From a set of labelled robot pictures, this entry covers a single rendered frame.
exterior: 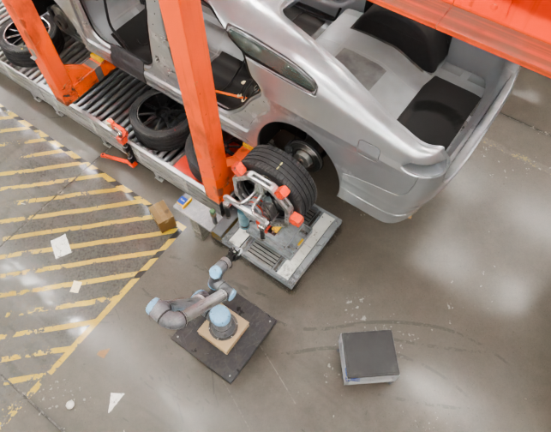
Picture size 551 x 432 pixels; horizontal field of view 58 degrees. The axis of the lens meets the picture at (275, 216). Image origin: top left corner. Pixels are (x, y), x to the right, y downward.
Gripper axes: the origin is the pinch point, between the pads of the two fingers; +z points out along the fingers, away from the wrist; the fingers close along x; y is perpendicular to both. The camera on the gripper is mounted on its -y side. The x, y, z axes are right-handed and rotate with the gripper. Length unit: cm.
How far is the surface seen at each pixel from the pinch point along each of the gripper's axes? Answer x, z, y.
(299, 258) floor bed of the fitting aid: -30, 66, -37
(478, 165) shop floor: -132, 240, 37
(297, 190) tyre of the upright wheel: -22, 28, 54
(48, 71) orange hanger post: 237, 32, 47
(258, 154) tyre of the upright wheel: 17, 32, 65
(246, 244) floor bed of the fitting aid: 19, 54, -42
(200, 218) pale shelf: 55, 25, -15
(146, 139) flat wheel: 150, 67, 4
